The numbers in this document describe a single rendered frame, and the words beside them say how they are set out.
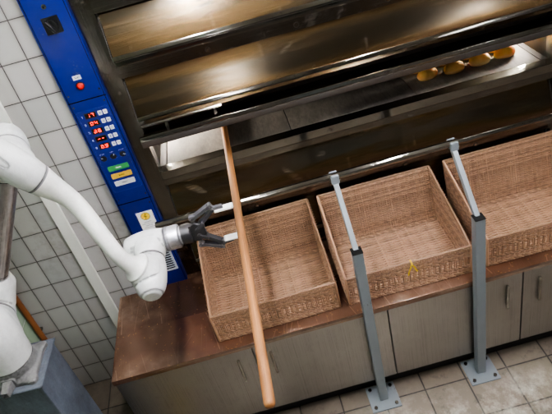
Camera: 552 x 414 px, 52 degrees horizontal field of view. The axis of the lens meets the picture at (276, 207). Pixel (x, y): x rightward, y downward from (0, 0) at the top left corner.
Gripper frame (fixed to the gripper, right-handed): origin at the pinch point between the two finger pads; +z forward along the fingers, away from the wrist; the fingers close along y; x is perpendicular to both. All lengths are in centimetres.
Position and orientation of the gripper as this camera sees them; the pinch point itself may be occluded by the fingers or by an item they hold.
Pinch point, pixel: (234, 220)
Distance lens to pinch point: 205.6
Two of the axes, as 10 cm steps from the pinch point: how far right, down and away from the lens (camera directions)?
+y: 2.2, 7.8, 5.8
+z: 9.6, -2.6, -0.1
